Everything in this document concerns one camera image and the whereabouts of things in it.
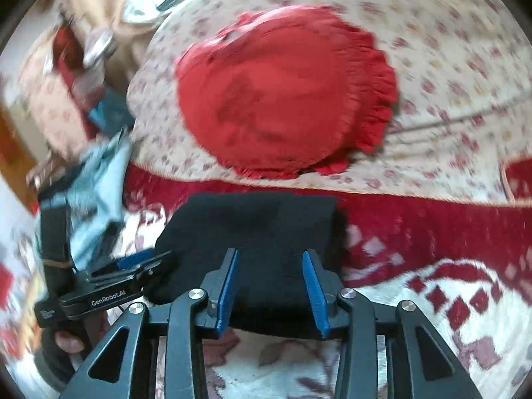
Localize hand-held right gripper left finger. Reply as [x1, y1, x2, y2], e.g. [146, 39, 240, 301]
[62, 248, 240, 399]

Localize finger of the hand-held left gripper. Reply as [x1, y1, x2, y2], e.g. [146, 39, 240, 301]
[88, 250, 174, 288]
[112, 248, 158, 270]

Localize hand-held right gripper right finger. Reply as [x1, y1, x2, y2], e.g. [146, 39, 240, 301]
[302, 250, 485, 399]

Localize black pants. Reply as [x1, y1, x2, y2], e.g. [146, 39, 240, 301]
[143, 191, 347, 337]

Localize person's left hand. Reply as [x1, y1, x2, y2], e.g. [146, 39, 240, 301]
[54, 329, 88, 356]

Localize light blue cloth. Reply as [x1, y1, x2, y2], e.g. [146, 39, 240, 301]
[66, 127, 134, 267]

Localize red white plush blanket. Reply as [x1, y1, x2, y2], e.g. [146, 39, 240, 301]
[0, 162, 532, 399]

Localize teal box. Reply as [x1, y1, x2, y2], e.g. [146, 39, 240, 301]
[88, 88, 136, 130]

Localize floral fabric cushion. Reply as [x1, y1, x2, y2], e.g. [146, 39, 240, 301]
[19, 35, 98, 156]

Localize red round ruffled cushion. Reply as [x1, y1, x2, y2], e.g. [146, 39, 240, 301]
[175, 5, 400, 180]

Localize beige cloth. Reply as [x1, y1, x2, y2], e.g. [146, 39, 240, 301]
[58, 0, 171, 53]

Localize cream floral bedcover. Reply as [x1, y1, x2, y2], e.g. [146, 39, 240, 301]
[127, 0, 532, 209]

